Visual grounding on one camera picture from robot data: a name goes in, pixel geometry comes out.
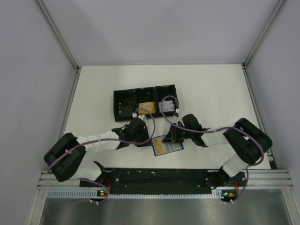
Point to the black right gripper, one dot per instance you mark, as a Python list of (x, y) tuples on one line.
[(172, 136)]

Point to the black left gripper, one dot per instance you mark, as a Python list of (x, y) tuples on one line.
[(146, 136)]

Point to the gold credit card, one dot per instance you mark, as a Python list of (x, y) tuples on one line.
[(159, 146)]

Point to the blue leather card holder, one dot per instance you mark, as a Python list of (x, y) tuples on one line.
[(173, 147)]

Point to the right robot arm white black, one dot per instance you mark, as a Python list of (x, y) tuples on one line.
[(248, 141)]

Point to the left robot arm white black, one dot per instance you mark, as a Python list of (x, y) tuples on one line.
[(72, 157)]

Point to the black three-compartment tray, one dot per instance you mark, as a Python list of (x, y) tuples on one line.
[(125, 102)]

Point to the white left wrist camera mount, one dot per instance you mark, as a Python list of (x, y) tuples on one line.
[(142, 116)]

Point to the white slotted cable duct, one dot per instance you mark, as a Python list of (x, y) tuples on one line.
[(97, 194)]

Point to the aluminium frame rail right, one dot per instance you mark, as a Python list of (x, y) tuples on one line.
[(254, 73)]

